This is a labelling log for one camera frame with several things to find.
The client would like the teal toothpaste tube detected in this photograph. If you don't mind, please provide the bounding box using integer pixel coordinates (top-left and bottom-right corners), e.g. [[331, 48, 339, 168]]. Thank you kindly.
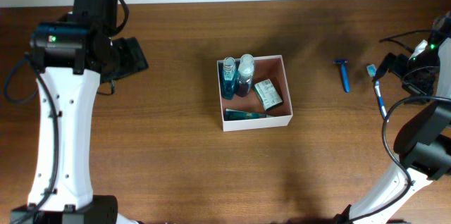
[[224, 108, 271, 121]]

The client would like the teal mouthwash bottle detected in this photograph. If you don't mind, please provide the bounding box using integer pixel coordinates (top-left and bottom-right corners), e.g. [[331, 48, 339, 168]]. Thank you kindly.
[[222, 57, 237, 100]]

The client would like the green white small box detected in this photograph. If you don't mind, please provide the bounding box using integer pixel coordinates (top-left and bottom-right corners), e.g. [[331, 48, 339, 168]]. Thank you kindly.
[[254, 79, 283, 111]]

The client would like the blue white toothbrush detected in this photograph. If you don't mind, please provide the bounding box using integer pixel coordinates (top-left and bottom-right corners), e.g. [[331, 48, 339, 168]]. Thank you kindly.
[[366, 64, 387, 118]]

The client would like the blue disposable razor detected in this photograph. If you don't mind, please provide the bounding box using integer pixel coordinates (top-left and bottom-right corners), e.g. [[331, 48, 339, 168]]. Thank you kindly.
[[333, 59, 350, 93]]

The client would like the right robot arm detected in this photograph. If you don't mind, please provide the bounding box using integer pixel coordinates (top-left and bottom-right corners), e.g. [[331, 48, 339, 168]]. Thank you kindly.
[[333, 13, 450, 223]]

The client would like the purple foam pump bottle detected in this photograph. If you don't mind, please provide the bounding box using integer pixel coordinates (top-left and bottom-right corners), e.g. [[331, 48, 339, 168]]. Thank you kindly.
[[236, 54, 255, 97]]

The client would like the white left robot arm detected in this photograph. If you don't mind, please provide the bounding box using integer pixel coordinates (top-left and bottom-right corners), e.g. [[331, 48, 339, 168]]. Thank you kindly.
[[10, 0, 148, 223]]

